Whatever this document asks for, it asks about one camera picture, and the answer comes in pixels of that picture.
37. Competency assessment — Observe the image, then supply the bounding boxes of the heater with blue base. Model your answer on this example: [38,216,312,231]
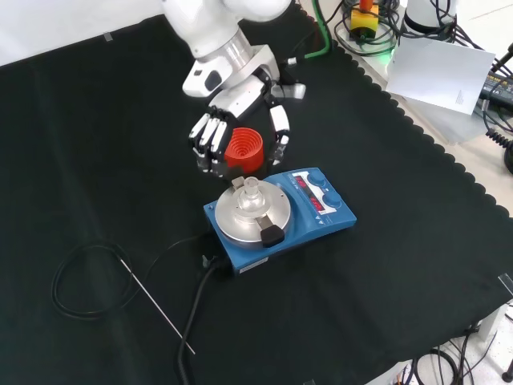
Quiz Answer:
[203,166,357,278]

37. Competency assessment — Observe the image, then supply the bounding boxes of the green cable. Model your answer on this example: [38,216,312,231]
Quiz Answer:
[304,0,333,62]

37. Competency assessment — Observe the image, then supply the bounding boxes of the pale board sheet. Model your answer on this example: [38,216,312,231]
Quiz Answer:
[385,36,497,116]

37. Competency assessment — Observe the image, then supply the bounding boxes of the thin black probe cable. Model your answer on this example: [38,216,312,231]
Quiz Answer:
[50,235,210,320]

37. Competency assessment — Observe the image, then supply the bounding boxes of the yellow stop button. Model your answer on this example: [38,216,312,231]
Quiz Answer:
[349,0,379,42]

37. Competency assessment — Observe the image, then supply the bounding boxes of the thick black power cable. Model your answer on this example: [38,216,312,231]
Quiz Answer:
[177,256,226,385]

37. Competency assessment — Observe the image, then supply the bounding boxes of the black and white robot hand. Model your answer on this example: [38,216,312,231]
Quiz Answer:
[188,68,291,179]

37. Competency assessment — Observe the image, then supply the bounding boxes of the clear round-bottom glass flask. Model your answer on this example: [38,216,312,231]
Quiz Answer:
[233,176,265,220]

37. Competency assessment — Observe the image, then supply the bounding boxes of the orange ribbed round holder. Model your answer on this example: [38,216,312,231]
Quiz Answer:
[224,127,265,175]

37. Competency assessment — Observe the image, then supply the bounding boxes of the black bench cloth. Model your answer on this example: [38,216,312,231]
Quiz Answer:
[0,14,513,385]

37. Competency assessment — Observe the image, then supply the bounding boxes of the black power adapter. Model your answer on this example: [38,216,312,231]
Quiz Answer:
[479,70,513,103]

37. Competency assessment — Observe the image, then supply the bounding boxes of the thin metal probe rod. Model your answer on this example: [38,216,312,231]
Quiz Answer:
[119,259,196,356]

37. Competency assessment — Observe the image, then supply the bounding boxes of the coiled black cable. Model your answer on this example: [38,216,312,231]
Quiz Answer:
[485,128,513,152]

